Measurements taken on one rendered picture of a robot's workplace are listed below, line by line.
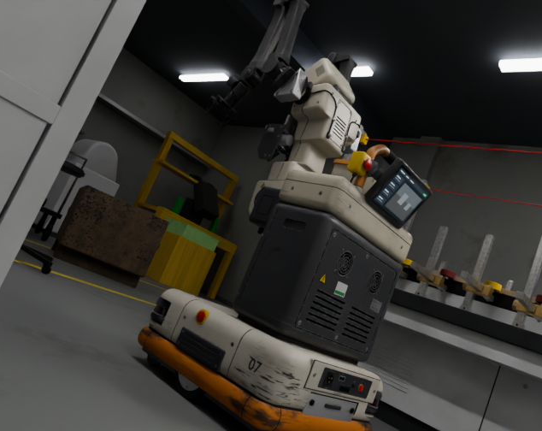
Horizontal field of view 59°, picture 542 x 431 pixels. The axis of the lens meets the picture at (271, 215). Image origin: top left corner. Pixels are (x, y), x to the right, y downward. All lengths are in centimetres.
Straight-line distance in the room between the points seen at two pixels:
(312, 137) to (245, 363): 93
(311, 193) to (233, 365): 57
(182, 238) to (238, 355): 533
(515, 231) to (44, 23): 599
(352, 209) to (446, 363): 149
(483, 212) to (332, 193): 519
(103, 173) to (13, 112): 658
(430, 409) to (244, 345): 159
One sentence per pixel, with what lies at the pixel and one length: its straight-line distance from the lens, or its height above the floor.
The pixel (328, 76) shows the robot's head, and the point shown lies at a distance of 203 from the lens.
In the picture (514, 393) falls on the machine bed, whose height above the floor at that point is 42.
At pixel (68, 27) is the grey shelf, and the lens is 79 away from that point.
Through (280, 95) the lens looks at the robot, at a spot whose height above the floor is 111.
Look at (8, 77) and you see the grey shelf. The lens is 75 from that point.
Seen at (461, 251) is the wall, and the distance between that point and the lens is 648.
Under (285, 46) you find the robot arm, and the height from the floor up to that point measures 135.
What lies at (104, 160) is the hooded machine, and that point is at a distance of 731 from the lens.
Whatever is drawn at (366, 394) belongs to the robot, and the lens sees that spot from 175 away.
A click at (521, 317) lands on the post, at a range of 256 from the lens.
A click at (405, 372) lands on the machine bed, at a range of 292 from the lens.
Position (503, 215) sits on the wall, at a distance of 651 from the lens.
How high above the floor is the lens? 38
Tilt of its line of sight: 9 degrees up
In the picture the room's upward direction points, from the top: 23 degrees clockwise
